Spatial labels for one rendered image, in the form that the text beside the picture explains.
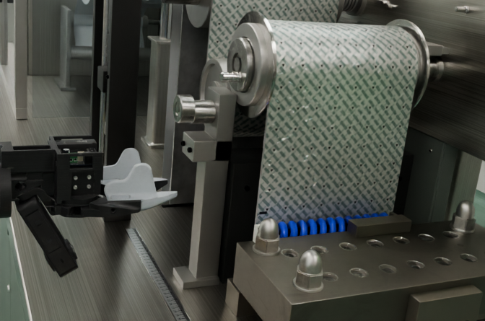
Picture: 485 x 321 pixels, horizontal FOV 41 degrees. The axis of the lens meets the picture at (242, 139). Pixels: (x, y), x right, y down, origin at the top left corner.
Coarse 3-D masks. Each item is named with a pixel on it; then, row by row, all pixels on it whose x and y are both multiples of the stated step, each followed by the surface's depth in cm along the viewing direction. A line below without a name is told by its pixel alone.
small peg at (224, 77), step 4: (224, 72) 87; (228, 72) 88; (232, 72) 88; (236, 72) 88; (220, 76) 88; (224, 76) 87; (228, 76) 87; (232, 76) 88; (236, 76) 88; (240, 76) 88; (220, 80) 88; (224, 80) 87; (228, 80) 87; (232, 80) 88; (236, 80) 88; (240, 80) 88
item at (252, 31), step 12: (252, 24) 88; (240, 36) 90; (252, 36) 87; (264, 48) 85; (264, 60) 85; (264, 72) 85; (252, 84) 87; (264, 84) 86; (240, 96) 91; (252, 96) 88
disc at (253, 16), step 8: (248, 16) 90; (256, 16) 88; (240, 24) 93; (256, 24) 88; (264, 24) 86; (264, 32) 86; (272, 32) 85; (272, 40) 84; (272, 48) 84; (272, 56) 84; (272, 64) 84; (272, 72) 84; (272, 80) 84; (272, 88) 85; (264, 96) 86; (256, 104) 89; (264, 104) 86; (248, 112) 91; (256, 112) 89
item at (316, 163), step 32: (288, 128) 89; (320, 128) 91; (352, 128) 93; (384, 128) 95; (288, 160) 90; (320, 160) 92; (352, 160) 95; (384, 160) 97; (288, 192) 92; (320, 192) 94; (352, 192) 96; (384, 192) 99
